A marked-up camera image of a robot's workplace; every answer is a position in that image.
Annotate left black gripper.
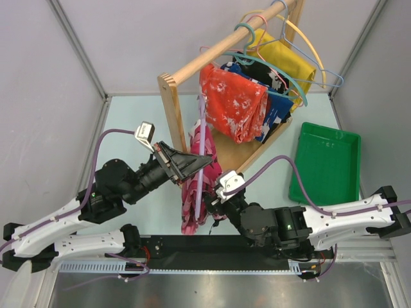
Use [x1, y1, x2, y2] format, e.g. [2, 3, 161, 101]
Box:
[122, 141, 213, 205]

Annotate pink camouflage trousers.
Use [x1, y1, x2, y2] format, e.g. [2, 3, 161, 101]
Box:
[181, 126, 222, 235]

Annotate purple hanger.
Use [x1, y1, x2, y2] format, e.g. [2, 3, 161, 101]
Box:
[195, 94, 206, 221]

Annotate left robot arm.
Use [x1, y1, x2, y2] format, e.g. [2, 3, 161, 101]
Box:
[1, 141, 213, 273]

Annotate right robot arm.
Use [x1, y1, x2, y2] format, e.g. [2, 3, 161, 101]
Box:
[204, 186, 410, 259]

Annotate orange white trousers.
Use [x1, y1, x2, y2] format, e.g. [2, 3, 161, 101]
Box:
[199, 62, 268, 144]

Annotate blue patterned trousers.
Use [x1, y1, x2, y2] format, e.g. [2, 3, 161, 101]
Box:
[220, 62, 293, 144]

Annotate teal hanger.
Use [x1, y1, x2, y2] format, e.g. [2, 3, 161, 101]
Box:
[232, 28, 317, 112]

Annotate black white trousers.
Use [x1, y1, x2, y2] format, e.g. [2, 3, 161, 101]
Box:
[232, 56, 289, 94]

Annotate pink hanger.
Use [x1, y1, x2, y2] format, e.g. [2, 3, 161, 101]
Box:
[199, 14, 299, 99]

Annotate yellow trousers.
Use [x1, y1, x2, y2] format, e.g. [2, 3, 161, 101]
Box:
[247, 28, 317, 94]

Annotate yellow hanger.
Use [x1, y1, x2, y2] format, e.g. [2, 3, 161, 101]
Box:
[240, 10, 327, 89]

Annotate wooden clothes rack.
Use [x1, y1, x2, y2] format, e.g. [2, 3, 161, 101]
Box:
[157, 1, 304, 172]

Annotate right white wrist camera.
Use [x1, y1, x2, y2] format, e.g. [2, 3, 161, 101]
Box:
[214, 170, 245, 203]

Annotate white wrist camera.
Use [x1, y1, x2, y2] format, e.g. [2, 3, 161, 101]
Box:
[214, 170, 245, 203]
[134, 121, 155, 153]

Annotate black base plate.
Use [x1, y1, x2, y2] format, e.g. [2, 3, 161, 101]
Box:
[105, 234, 335, 271]

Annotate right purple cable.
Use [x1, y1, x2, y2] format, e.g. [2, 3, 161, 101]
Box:
[224, 155, 411, 216]

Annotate purple cable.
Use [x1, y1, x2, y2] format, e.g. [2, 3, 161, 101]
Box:
[0, 128, 137, 264]
[224, 155, 411, 216]

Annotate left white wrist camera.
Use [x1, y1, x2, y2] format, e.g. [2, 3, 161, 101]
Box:
[134, 121, 155, 153]

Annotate white cable duct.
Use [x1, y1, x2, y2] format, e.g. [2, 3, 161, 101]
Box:
[58, 260, 318, 275]

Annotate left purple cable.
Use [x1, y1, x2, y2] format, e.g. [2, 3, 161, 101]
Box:
[0, 128, 137, 264]

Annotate light blue wire hanger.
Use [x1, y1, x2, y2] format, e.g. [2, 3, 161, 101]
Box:
[247, 7, 344, 90]

